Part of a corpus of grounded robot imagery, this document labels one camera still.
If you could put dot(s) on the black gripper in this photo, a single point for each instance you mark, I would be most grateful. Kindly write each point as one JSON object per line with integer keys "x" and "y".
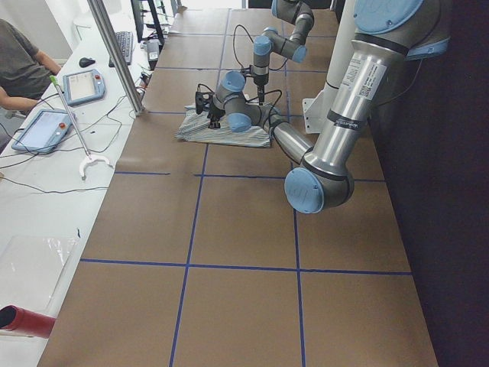
{"x": 260, "y": 81}
{"x": 216, "y": 114}

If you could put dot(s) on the blue white striped polo shirt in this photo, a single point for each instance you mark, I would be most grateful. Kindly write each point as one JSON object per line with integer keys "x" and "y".
{"x": 195, "y": 128}

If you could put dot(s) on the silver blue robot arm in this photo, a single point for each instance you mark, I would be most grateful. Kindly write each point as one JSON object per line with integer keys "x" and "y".
{"x": 373, "y": 37}
{"x": 301, "y": 16}

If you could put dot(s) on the black box with label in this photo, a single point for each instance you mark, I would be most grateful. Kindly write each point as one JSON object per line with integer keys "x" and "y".
{"x": 153, "y": 49}

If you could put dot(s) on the black keyboard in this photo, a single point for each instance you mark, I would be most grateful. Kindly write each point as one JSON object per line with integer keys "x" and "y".
{"x": 125, "y": 41}

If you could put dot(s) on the upper blue teach pendant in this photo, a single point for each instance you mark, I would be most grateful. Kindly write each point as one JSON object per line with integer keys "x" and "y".
{"x": 83, "y": 87}

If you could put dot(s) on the blue teach pendant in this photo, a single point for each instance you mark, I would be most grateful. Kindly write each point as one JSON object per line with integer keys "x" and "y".
{"x": 44, "y": 132}
{"x": 83, "y": 87}

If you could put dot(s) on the black computer mouse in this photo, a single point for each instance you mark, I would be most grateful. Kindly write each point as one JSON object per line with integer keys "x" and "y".
{"x": 86, "y": 62}

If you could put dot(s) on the white hook reaching stick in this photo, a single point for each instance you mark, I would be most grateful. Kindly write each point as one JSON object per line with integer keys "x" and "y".
{"x": 90, "y": 158}

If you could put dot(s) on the blue tape grid lines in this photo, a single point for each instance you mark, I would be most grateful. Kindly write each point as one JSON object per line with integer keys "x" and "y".
{"x": 197, "y": 259}

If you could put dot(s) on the lower blue teach pendant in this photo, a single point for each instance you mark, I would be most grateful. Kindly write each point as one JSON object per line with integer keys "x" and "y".
{"x": 44, "y": 132}

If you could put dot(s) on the seated person in grey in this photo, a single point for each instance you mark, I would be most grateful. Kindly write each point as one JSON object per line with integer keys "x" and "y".
{"x": 25, "y": 70}

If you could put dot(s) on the clear plastic sheet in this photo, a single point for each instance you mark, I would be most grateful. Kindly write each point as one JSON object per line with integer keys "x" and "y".
{"x": 31, "y": 268}

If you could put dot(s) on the red cylinder tube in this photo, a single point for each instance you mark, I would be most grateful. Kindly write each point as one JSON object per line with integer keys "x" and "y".
{"x": 26, "y": 322}

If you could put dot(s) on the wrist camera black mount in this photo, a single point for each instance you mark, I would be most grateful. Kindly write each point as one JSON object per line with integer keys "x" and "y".
{"x": 202, "y": 100}

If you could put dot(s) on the aluminium frame post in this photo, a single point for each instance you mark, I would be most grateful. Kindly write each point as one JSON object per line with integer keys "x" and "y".
{"x": 107, "y": 33}

